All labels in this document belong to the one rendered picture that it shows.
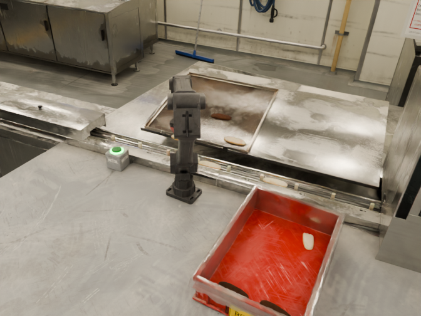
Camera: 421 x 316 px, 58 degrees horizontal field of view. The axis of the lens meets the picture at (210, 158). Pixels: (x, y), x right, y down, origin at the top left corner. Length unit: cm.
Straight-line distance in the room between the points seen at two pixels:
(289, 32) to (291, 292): 427
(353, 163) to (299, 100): 47
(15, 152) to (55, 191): 62
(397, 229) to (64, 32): 395
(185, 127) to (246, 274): 49
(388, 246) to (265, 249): 38
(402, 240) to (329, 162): 47
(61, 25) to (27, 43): 60
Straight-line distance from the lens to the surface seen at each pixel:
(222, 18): 538
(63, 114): 190
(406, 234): 131
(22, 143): 207
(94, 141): 177
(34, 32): 489
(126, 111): 208
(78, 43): 450
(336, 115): 189
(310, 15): 508
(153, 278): 121
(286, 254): 130
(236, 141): 165
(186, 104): 107
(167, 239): 131
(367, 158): 169
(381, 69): 487
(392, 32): 476
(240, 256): 127
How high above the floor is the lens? 177
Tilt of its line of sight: 34 degrees down
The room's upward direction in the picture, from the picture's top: 3 degrees clockwise
